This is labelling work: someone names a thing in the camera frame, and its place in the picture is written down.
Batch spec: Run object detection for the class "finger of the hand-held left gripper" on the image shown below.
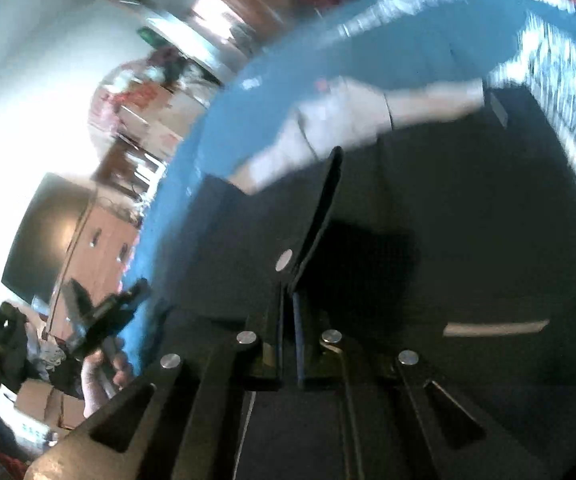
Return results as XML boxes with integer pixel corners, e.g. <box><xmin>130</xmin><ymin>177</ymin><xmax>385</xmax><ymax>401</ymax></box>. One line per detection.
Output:
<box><xmin>117</xmin><ymin>276</ymin><xmax>152</xmax><ymax>309</ymax></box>

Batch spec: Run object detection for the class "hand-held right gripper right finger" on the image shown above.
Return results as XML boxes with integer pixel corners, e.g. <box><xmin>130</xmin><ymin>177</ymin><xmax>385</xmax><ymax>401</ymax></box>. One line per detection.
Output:
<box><xmin>290</xmin><ymin>292</ymin><xmax>553</xmax><ymax>480</ymax></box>

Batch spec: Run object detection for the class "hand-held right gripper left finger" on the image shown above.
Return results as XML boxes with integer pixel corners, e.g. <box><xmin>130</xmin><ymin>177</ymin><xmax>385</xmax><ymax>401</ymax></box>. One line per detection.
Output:
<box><xmin>23</xmin><ymin>280</ymin><xmax>286</xmax><ymax>480</ymax></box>

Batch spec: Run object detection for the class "dark garment with white lining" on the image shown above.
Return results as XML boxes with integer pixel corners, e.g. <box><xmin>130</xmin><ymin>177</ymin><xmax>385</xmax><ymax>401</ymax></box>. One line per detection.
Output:
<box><xmin>133</xmin><ymin>76</ymin><xmax>576</xmax><ymax>480</ymax></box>

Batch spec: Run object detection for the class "person's left hand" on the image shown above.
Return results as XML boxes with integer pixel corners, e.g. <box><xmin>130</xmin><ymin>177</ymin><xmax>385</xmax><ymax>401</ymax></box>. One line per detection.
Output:
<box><xmin>82</xmin><ymin>339</ymin><xmax>135</xmax><ymax>417</ymax></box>

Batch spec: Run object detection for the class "plain cardboard box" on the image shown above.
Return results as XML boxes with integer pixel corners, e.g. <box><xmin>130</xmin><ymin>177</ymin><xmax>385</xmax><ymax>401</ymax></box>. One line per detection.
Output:
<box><xmin>15</xmin><ymin>377</ymin><xmax>86</xmax><ymax>431</ymax></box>

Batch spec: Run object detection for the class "black flat screen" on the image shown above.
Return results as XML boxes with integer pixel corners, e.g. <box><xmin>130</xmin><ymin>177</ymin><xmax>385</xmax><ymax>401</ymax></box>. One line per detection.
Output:
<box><xmin>0</xmin><ymin>172</ymin><xmax>99</xmax><ymax>298</ymax></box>

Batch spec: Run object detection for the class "red printed cardboard box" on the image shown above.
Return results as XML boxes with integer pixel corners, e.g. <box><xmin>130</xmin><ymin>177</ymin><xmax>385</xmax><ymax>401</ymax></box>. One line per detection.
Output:
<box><xmin>90</xmin><ymin>60</ymin><xmax>209</xmax><ymax>161</ymax></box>

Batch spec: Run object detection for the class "blue printed blanket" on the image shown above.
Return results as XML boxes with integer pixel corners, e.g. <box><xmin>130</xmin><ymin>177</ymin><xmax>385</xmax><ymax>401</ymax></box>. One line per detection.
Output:
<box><xmin>123</xmin><ymin>0</ymin><xmax>576</xmax><ymax>376</ymax></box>

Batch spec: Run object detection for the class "wooden cabinet with metal handles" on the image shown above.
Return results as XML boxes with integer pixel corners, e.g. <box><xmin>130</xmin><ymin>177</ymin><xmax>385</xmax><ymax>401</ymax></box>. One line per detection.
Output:
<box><xmin>48</xmin><ymin>200</ymin><xmax>141</xmax><ymax>341</ymax></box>

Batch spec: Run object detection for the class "metal door frame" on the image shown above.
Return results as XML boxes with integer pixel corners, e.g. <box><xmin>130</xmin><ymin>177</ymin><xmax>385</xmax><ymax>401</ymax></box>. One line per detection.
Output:
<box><xmin>105</xmin><ymin>0</ymin><xmax>263</xmax><ymax>83</ymax></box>

